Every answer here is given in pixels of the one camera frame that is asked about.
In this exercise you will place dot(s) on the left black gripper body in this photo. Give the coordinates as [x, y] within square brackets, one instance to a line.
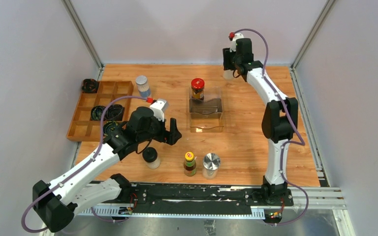
[157, 131]

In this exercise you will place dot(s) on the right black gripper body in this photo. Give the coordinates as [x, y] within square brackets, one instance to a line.
[231, 60]

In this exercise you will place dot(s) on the clear plastic organizer bin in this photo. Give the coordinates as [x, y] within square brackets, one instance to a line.
[206, 115]

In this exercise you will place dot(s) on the silver lid blue bottle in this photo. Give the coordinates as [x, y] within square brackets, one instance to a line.
[143, 86]

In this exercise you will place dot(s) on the red lid sauce jar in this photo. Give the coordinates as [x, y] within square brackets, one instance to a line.
[197, 88]

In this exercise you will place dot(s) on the yellow lid spice bottle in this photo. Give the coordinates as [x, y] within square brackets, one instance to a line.
[228, 75]

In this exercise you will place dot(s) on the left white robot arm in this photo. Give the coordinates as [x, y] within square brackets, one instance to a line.
[60, 200]

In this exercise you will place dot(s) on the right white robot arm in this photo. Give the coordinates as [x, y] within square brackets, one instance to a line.
[279, 120]

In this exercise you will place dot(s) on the black lid spice bottle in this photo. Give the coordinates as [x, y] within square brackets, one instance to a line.
[151, 158]

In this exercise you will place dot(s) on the yellow cap sauce bottle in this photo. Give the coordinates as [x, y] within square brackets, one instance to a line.
[189, 164]

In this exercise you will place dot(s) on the silver lid glass jar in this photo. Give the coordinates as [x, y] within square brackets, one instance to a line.
[211, 164]

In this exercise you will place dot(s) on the wooden compartment tray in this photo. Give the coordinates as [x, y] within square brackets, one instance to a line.
[84, 127]

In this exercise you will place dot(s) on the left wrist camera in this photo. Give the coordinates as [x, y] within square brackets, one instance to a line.
[159, 108]

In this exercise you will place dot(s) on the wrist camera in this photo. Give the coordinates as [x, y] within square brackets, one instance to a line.
[233, 37]
[159, 108]

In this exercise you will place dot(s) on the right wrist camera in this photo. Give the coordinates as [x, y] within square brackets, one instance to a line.
[233, 37]

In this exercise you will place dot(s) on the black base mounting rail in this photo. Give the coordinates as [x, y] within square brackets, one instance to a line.
[199, 199]

